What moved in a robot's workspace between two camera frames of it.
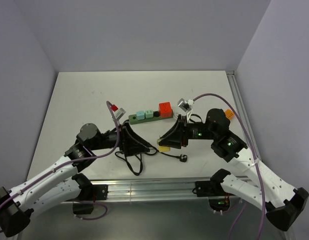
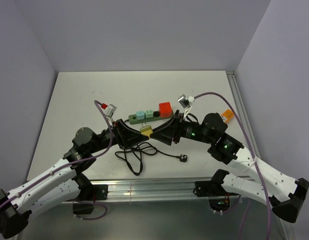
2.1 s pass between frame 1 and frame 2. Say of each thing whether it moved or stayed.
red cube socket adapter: stayed
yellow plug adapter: moved
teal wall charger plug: stayed
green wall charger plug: stayed
